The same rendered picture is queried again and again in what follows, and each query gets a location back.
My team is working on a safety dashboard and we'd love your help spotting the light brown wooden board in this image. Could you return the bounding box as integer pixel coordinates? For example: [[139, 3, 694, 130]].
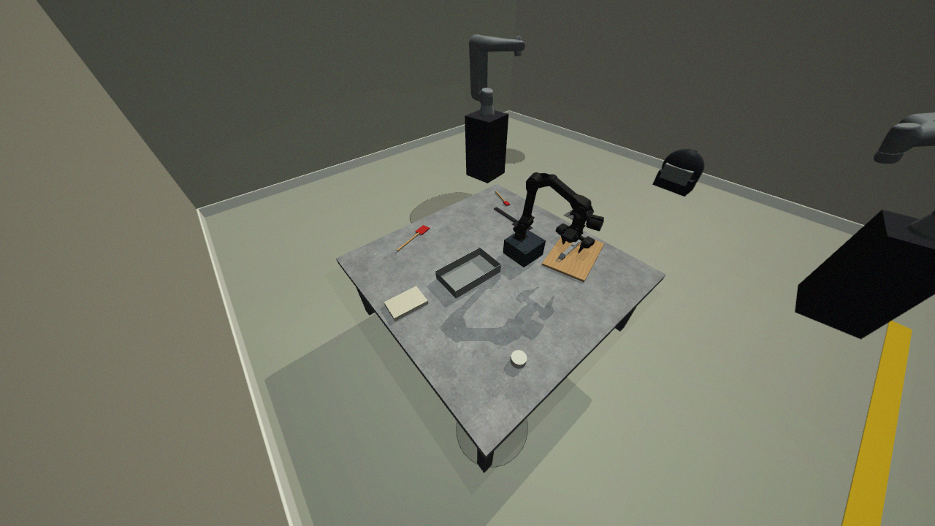
[[542, 237, 605, 282]]

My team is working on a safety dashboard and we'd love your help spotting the beige flat rectangular block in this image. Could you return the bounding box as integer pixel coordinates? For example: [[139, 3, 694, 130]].
[[384, 286, 428, 321]]

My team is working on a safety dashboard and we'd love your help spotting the red spatula with wooden handle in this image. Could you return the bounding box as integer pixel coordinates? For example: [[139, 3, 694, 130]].
[[397, 225, 430, 251]]

